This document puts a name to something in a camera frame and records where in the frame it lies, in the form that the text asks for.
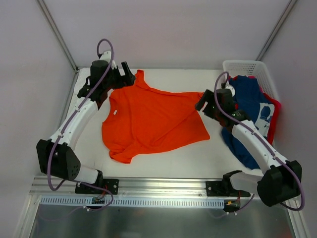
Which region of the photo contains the red t shirt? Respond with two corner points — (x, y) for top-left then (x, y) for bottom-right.
(228, 75), (281, 144)

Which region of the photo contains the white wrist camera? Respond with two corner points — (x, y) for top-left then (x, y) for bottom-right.
(221, 82), (235, 96)
(99, 50), (117, 69)

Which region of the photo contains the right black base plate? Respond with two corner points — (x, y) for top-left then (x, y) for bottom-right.
(205, 180), (251, 197)

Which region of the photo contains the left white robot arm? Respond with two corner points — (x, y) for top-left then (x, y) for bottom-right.
(36, 59), (135, 193)

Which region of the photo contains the blue printed t shirt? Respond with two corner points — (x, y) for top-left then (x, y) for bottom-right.
(221, 76), (281, 170)

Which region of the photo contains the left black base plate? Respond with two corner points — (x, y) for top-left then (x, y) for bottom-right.
(75, 178), (119, 195)

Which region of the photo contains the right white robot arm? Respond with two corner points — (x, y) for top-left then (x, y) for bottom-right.
(195, 89), (305, 211)

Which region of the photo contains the white slotted cable duct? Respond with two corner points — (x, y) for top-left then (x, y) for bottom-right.
(40, 196), (225, 209)

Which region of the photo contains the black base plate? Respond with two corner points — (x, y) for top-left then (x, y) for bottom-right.
(205, 180), (251, 197)
(75, 178), (119, 195)

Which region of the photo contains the aluminium mounting rail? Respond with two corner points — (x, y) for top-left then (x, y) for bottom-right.
(29, 176), (221, 198)

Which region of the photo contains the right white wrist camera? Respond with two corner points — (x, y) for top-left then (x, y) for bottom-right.
(221, 82), (235, 96)

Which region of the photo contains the folded white t shirt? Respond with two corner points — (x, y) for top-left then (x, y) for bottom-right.
(73, 67), (90, 96)

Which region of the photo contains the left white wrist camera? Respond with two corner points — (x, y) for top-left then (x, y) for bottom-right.
(99, 50), (117, 69)

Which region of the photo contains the white plastic basket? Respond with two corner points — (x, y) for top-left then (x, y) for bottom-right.
(222, 60), (279, 101)

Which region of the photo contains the orange t shirt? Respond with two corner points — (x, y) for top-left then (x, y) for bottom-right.
(102, 70), (210, 164)

